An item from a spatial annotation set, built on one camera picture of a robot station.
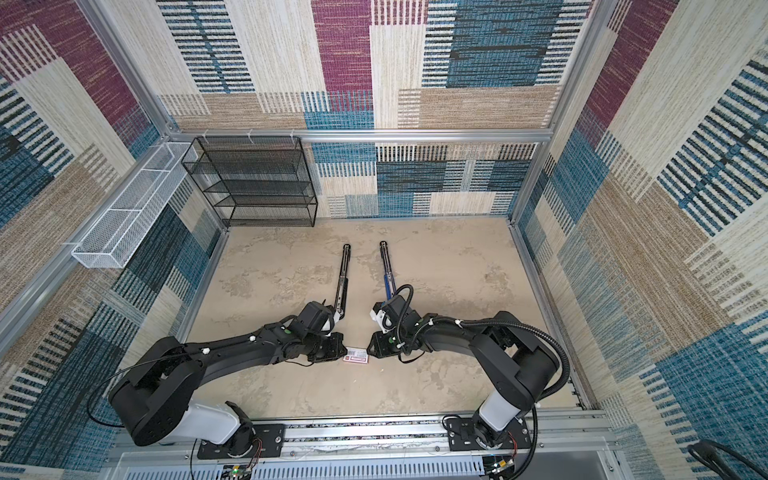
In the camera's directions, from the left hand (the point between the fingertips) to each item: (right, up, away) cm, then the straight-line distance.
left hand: (349, 348), depth 86 cm
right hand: (+7, -2, +1) cm, 7 cm away
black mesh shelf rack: (-37, +53, +25) cm, 69 cm away
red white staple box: (+2, -2, +1) cm, 3 cm away
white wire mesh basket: (-54, +30, -15) cm, 63 cm away
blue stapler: (+12, +15, +13) cm, 23 cm away
